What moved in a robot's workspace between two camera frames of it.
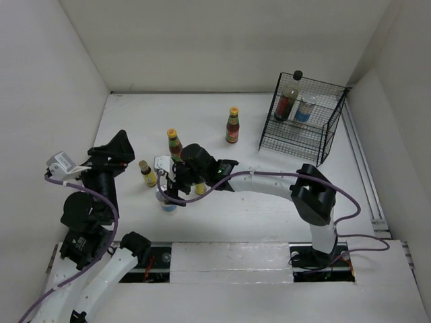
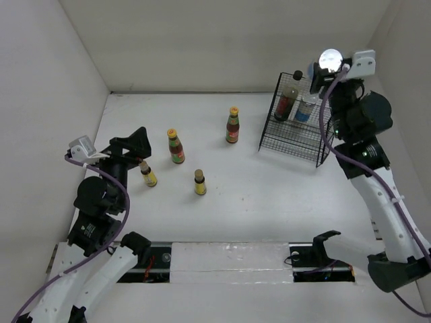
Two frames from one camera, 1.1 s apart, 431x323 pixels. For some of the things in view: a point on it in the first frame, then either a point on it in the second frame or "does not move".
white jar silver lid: [166, 208] → [330, 59]
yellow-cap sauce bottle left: [175, 147] does not move
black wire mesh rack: [303, 118] does not move
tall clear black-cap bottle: [285, 100] does not move
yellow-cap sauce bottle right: [232, 126] does not move
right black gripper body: [185, 178] → [343, 96]
